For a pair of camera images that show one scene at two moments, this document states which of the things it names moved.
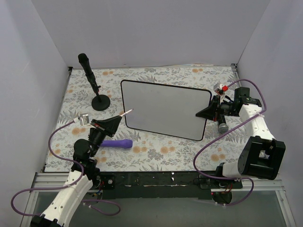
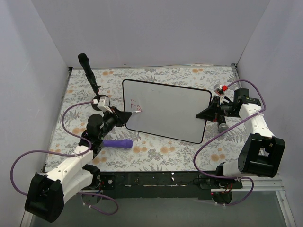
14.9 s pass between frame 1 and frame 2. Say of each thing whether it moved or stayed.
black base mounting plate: stayed
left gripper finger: moved
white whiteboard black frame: stayed
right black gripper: stayed
